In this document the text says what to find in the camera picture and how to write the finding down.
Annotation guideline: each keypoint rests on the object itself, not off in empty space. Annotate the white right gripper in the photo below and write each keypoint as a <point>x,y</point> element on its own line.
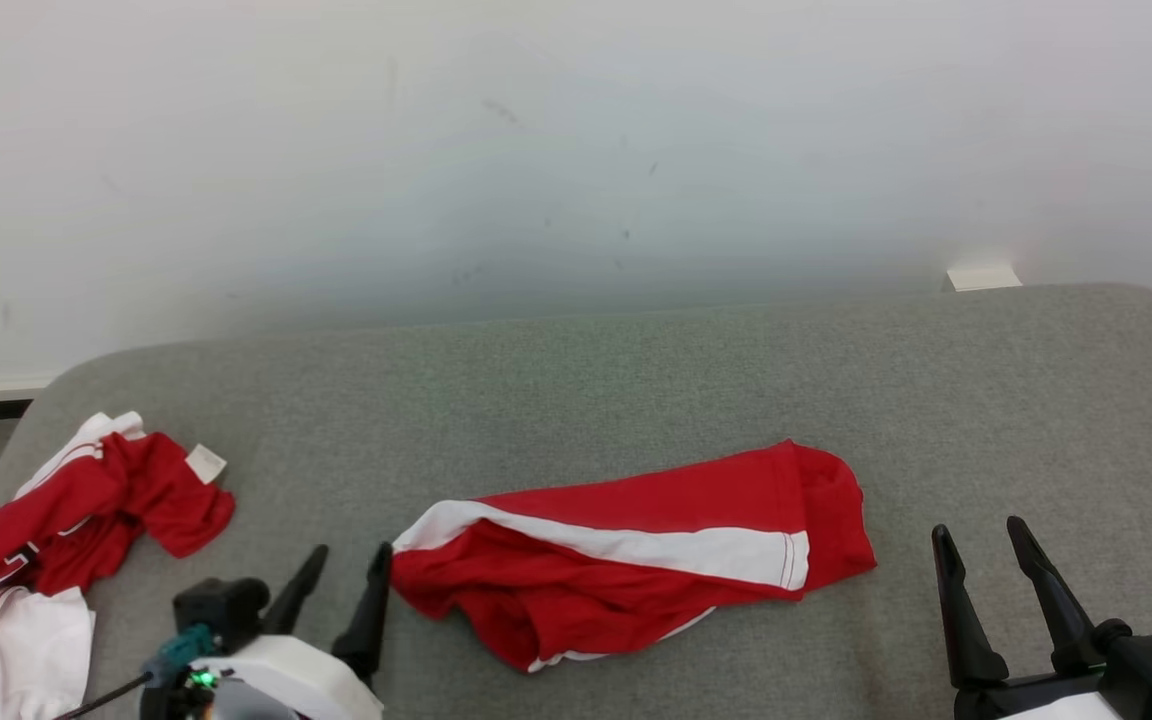
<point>1026,700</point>

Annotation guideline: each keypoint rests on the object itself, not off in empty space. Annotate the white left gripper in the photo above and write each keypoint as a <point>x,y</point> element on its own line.
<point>296,680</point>

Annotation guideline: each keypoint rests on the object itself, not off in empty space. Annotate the red white basketball jersey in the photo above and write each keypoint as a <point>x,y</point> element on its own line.
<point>136,490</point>

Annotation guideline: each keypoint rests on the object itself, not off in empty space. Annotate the red shorts white stripe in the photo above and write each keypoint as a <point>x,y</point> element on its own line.
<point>686,490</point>

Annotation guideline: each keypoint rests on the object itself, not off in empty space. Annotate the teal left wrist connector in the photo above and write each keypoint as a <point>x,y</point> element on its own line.
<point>181,645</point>

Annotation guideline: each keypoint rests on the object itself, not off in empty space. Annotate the white wall plate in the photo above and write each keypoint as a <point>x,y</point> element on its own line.
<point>983,278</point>

